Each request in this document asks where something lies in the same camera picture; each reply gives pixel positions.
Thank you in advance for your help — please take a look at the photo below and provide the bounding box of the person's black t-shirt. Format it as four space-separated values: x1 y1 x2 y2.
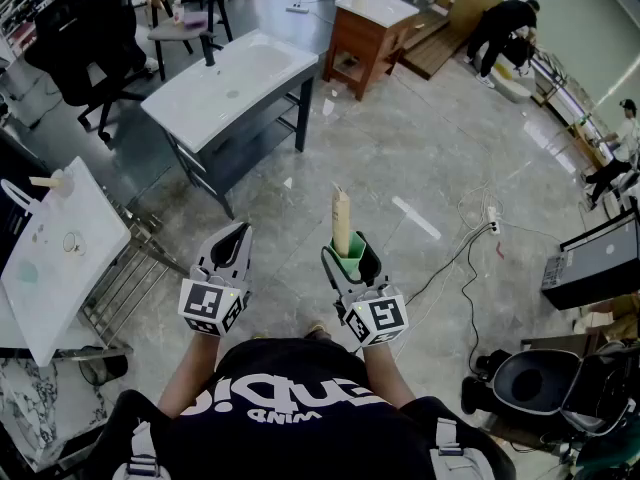
82 337 516 480

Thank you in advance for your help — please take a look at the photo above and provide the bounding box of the grey chair with black legs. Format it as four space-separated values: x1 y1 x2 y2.
147 0 235 82

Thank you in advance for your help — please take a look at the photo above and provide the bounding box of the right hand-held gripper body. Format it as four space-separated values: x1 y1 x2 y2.
333 278 410 353

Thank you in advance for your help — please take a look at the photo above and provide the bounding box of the clear cup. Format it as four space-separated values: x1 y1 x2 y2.
49 167 76 199

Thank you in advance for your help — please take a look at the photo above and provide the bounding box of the white flower cushion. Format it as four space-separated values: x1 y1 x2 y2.
492 62 536 104

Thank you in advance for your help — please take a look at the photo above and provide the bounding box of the black mesh bin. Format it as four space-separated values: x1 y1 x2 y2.
77 346 130 387

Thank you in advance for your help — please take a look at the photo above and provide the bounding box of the person's right forearm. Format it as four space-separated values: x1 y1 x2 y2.
360 342 416 409

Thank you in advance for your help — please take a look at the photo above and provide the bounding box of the person's left forearm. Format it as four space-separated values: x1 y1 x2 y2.
157 330 224 419

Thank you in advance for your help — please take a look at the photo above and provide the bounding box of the grey shoulder strap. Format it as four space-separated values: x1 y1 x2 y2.
429 417 496 480
112 420 159 480

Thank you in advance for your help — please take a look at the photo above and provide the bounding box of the black office chair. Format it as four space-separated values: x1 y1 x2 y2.
24 0 151 143

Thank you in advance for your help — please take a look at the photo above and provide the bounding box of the black cable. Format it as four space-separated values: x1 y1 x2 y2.
404 222 496 374

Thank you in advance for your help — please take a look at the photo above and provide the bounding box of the marble patterned counter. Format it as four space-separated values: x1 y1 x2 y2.
0 357 109 472

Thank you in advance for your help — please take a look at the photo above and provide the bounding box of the black shell seat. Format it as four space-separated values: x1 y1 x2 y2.
462 347 640 437

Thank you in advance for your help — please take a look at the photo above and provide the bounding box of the black faucet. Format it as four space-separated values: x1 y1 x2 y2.
199 32 225 68

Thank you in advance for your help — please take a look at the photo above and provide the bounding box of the wooden vanity cabinet white top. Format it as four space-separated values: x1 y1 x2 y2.
322 0 420 102

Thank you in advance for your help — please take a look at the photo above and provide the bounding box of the black equipment case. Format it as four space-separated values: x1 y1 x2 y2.
541 212 640 312

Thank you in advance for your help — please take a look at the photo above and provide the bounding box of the wooden pallet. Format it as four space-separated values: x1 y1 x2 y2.
399 0 504 80

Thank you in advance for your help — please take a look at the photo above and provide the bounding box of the metal rack frame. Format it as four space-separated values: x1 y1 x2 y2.
79 187 191 349

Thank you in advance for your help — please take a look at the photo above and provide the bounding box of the white rectangular basin top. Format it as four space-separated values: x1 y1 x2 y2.
0 156 132 368

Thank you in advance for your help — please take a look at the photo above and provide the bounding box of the black backpack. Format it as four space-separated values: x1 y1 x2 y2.
502 35 534 69

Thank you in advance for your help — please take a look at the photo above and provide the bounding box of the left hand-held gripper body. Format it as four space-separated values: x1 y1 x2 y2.
178 266 252 338

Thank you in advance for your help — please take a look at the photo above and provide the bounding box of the beige tube with green base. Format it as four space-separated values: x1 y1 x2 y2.
330 181 354 259

